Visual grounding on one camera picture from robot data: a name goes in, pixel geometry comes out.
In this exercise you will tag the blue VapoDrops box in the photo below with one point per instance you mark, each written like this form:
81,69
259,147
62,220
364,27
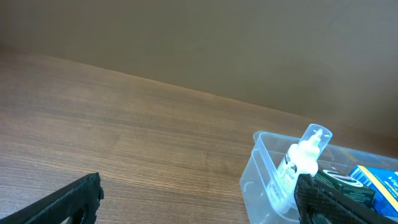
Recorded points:
384,183

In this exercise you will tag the white spray bottle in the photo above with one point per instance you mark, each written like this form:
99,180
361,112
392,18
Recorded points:
301,158

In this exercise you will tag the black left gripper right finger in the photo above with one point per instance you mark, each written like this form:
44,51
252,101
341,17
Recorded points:
318,203

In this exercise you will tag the clear plastic container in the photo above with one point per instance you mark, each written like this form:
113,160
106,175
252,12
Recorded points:
268,151

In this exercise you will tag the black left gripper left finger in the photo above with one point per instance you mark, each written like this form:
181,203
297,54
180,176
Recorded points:
76,202

